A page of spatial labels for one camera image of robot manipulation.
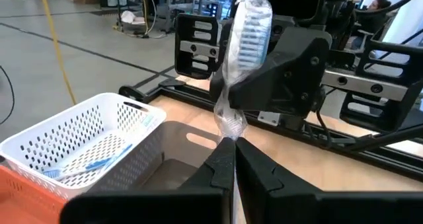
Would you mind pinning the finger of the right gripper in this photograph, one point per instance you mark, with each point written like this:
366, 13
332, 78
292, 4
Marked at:
291, 78
225, 39

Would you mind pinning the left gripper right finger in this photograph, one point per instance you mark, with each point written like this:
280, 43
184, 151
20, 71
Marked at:
314, 207

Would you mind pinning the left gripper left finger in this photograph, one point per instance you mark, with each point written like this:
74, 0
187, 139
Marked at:
148, 207

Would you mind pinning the blue toothbrush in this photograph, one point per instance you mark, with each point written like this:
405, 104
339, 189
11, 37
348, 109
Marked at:
96, 164
251, 35

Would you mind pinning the grey plastic basket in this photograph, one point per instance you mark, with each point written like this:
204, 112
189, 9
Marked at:
172, 141

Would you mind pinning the person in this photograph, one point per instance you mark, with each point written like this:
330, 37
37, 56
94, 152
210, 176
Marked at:
380, 4

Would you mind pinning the white bag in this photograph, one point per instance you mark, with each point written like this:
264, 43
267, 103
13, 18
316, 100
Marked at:
129, 16

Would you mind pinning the white plastic basket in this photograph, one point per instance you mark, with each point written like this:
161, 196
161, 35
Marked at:
82, 118

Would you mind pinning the orange plastic basket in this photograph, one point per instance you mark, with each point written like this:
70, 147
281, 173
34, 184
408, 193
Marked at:
20, 201

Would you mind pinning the black metal table frame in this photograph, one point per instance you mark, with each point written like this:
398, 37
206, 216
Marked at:
185, 93

